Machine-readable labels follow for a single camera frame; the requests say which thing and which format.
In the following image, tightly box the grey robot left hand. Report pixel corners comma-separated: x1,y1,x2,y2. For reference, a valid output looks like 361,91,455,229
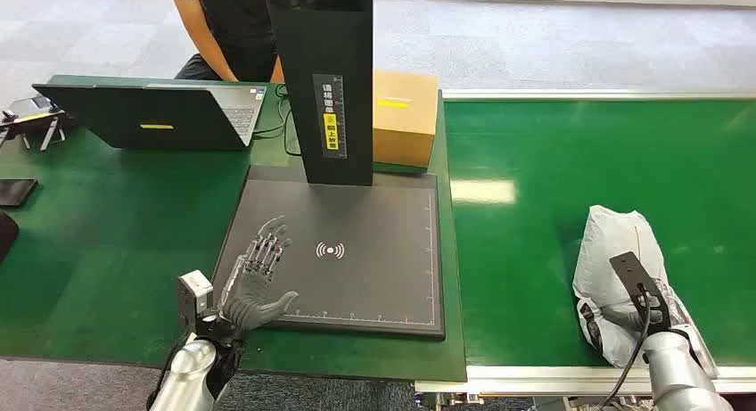
219,215,300,333

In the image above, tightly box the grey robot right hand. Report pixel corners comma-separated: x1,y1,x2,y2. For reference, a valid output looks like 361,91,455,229
602,278,692,337

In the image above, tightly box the white plastic mailer package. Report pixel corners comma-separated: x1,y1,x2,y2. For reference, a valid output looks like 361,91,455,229
571,204,673,369

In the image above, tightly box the black weighing scanner device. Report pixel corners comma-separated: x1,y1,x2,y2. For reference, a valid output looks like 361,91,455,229
210,0,446,341

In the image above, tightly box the black yellow label sticker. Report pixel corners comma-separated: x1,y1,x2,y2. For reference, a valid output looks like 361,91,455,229
313,73,348,160

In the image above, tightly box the dark open laptop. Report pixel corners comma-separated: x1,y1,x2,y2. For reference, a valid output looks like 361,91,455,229
32,83,268,152

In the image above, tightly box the brown cardboard box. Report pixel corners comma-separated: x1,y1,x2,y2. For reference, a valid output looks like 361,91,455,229
372,70,440,169

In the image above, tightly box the black rounded object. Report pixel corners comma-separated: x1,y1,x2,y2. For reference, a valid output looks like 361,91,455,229
0,211,20,265

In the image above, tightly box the black smartphone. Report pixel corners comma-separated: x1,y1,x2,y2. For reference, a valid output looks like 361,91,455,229
0,178,39,208

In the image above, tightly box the person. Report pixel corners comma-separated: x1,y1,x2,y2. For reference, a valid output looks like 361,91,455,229
165,0,286,84

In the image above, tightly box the handheld controller on stand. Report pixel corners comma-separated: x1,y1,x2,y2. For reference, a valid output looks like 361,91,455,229
0,95,75,152

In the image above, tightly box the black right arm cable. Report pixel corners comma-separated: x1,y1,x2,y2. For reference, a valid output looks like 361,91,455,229
599,284,652,411

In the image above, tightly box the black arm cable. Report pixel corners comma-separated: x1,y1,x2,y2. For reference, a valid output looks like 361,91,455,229
147,331,196,411
599,284,652,411

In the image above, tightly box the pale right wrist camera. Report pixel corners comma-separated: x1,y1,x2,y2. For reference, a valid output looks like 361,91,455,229
609,251,673,333

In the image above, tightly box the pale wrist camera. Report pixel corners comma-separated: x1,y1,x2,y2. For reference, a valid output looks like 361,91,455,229
177,270,217,333
609,251,673,333

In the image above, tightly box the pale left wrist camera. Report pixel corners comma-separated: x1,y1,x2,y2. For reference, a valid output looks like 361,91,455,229
177,270,217,333

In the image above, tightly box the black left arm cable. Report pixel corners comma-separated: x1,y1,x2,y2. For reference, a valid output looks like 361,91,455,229
147,331,196,411

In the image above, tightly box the black device power cable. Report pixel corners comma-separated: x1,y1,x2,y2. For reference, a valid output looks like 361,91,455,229
253,84,302,157

